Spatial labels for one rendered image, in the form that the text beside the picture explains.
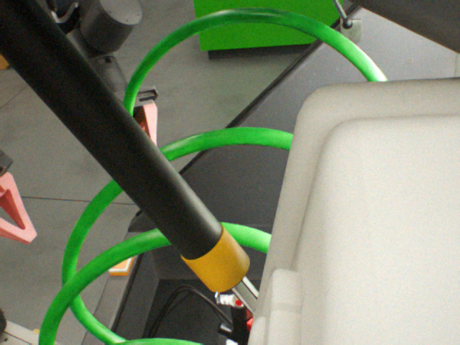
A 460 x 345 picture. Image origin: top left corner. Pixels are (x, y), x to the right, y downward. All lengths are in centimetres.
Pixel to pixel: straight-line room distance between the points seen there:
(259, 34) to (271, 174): 308
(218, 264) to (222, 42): 386
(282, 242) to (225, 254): 6
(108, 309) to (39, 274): 165
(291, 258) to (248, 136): 31
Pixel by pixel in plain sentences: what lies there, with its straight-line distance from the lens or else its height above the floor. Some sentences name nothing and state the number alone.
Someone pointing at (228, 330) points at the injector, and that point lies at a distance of 74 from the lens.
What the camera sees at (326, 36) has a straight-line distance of 55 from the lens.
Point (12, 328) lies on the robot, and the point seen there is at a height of 28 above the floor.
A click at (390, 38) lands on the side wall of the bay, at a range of 86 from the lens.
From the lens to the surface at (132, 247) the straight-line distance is 44.
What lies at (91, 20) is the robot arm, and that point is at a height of 138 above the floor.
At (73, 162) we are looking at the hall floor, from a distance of 326.
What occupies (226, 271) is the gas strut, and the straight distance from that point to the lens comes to 22.
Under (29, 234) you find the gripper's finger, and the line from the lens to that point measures 72.
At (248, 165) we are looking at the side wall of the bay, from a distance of 96.
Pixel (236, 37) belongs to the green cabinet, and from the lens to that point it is 403.
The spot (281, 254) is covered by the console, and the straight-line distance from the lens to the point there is 15.
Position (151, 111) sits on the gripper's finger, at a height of 127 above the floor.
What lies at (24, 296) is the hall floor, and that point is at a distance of 252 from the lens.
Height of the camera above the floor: 161
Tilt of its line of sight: 34 degrees down
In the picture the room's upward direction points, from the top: 8 degrees counter-clockwise
